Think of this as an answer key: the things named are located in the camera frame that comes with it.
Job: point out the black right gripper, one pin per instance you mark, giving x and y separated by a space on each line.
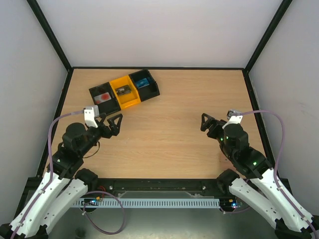
214 126

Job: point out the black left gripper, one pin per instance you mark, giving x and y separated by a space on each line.
114 130

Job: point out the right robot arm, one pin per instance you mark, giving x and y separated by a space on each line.
255 180

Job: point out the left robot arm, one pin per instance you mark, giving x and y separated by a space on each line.
65 181

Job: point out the red white card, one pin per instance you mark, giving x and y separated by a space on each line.
104 97

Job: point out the dark brown card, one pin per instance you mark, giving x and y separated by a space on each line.
123 90

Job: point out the blue card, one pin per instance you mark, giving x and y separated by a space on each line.
142 83

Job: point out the yellow bin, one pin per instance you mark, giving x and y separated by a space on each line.
127 100

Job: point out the black bin right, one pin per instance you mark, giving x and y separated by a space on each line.
149 91

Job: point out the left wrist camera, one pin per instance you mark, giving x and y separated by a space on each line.
90 113

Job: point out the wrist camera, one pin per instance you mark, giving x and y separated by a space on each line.
90 113
234 117

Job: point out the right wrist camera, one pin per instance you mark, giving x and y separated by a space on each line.
234 117

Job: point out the black aluminium frame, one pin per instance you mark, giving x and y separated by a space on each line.
283 7

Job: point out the slotted cable duct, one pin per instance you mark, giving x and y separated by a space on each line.
198 203

